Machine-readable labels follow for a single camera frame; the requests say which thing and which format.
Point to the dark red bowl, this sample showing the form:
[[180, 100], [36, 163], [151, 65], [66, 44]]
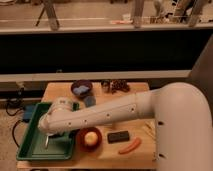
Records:
[[80, 139]]

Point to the yellow corn husk toy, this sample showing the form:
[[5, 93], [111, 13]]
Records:
[[149, 128]]

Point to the black rectangular sponge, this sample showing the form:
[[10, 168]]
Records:
[[118, 137]]

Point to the green plastic tray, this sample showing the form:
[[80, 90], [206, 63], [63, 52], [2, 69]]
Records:
[[33, 146]]

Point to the brown grape bunch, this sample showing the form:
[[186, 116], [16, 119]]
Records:
[[119, 85]]

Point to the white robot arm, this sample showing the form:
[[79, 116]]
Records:
[[183, 122]]

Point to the purple bowl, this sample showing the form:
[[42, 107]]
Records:
[[78, 83]]

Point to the yellow apple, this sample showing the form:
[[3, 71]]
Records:
[[91, 139]]

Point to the orange carrot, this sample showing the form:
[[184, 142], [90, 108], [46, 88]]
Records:
[[135, 143]]

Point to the blue cloth in bowl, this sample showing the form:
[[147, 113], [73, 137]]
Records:
[[80, 90]]

